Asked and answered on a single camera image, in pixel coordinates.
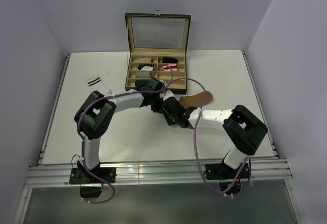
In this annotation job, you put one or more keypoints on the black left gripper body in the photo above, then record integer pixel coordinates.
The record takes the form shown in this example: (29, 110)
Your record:
(156, 106)

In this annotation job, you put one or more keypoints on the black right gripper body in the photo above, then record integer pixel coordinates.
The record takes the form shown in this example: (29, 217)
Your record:
(170, 119)

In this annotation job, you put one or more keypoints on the brown ribbed sock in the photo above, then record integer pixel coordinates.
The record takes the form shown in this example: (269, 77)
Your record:
(197, 100)

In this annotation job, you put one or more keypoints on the red white striped sock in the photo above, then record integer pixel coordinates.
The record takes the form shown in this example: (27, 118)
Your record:
(169, 68)

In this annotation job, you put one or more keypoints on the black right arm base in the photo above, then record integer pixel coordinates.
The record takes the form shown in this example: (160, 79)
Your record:
(224, 174)

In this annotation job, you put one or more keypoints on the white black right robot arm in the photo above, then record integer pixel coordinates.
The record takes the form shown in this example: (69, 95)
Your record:
(245, 130)

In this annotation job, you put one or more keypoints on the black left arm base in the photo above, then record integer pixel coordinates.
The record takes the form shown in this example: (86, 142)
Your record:
(90, 186)

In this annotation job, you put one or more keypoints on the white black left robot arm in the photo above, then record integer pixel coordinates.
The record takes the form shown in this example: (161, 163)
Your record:
(95, 114)

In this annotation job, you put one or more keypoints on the rolled teal sock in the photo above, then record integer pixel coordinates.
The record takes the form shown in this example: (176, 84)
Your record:
(141, 83)

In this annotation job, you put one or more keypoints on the rolled grey sock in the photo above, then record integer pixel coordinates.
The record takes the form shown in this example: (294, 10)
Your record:
(144, 75)

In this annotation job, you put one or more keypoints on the rolled black white sock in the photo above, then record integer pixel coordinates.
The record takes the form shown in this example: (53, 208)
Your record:
(146, 67)

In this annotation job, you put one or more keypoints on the black compartment storage box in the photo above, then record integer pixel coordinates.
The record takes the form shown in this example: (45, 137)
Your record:
(154, 36)

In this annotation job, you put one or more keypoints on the white sock black stripes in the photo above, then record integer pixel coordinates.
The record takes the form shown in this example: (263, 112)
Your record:
(95, 83)

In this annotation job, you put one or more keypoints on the aluminium table frame rail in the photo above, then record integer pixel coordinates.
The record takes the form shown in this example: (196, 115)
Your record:
(173, 172)

